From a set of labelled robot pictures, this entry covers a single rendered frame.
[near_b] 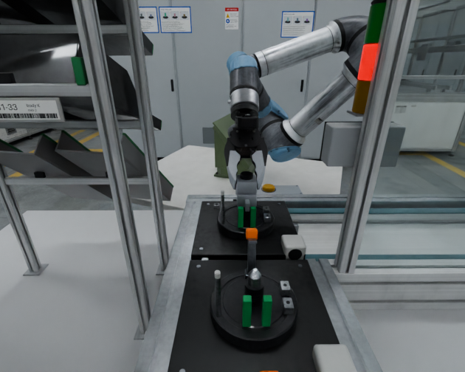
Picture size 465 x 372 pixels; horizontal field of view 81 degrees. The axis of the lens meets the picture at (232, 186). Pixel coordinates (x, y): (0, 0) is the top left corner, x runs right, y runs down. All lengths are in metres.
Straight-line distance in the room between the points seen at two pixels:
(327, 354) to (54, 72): 0.53
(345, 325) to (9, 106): 0.57
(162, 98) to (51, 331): 3.29
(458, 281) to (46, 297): 0.87
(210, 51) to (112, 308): 3.23
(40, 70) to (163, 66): 3.25
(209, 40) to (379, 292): 3.29
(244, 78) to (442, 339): 0.69
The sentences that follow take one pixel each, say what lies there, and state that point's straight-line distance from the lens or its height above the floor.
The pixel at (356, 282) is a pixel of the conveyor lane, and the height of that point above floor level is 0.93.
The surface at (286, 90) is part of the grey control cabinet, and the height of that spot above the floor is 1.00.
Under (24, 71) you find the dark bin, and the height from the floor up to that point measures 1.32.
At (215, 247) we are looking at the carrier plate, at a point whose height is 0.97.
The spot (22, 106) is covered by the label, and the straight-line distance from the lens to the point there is 0.44.
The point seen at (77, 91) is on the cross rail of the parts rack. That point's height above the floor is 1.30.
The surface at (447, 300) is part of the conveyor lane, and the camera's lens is 0.77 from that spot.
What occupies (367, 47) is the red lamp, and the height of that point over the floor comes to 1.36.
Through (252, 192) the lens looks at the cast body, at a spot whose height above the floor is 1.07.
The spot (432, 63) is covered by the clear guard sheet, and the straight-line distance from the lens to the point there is 0.51.
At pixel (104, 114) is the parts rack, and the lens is 0.40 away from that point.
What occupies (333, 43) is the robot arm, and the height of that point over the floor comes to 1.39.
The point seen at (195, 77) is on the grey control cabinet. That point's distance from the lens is 3.63.
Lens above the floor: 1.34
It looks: 25 degrees down
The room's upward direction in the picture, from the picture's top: straight up
